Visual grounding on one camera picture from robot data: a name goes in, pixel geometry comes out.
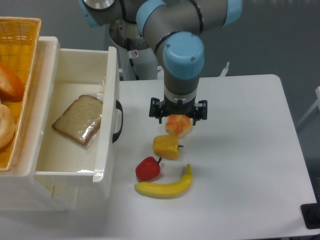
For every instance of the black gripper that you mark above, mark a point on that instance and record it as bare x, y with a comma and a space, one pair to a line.
197, 111

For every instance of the white drawer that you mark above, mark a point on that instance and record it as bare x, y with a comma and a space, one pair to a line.
80, 72

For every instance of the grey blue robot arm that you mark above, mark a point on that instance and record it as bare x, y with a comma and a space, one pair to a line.
173, 34

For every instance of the white drawer cabinet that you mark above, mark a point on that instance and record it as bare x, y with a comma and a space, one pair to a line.
21, 189

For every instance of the orange knotted bread roll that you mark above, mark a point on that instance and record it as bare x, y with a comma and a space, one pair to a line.
178, 125

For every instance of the yellow bell pepper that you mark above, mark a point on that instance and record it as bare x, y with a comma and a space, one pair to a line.
167, 146

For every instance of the red bell pepper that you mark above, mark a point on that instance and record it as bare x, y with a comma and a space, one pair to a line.
148, 169

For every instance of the yellow banana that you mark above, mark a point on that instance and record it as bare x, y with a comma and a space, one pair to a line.
166, 190

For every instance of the wrapped bread slice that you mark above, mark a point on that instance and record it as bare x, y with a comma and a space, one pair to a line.
81, 121

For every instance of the black device at edge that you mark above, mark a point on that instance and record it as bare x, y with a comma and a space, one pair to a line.
311, 215

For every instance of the orange bread piece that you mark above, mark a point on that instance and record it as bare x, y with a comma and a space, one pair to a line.
11, 86

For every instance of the pale round bun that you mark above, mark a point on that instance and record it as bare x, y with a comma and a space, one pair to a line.
7, 125

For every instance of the yellow wicker basket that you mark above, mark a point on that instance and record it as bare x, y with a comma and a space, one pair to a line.
18, 44

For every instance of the white table bracket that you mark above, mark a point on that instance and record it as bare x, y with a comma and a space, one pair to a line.
225, 70

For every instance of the white frame at right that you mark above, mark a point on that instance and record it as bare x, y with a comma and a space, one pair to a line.
310, 113

